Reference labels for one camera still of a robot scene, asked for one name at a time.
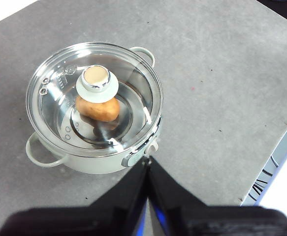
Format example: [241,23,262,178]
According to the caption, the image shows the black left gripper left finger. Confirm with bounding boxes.
[0,161,149,236]

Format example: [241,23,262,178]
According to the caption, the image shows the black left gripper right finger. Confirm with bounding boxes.
[148,155,287,236]

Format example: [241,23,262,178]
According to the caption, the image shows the brown potato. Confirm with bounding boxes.
[74,95,121,123]

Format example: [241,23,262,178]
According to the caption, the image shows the glass lid with green knob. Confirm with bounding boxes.
[26,42,163,158]

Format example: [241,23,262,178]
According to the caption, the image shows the sage green electric pot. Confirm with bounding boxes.
[25,41,164,175]

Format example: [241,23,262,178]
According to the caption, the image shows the black cables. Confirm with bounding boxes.
[248,152,281,201]

